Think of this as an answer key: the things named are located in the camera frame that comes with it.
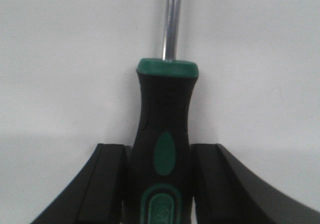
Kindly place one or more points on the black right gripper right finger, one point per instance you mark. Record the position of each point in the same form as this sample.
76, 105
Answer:
227, 192

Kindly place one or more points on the green black screwdriver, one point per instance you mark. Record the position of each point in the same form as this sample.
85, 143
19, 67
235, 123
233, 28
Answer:
159, 187

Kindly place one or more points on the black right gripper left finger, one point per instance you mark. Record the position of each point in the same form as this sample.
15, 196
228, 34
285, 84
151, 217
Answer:
95, 195

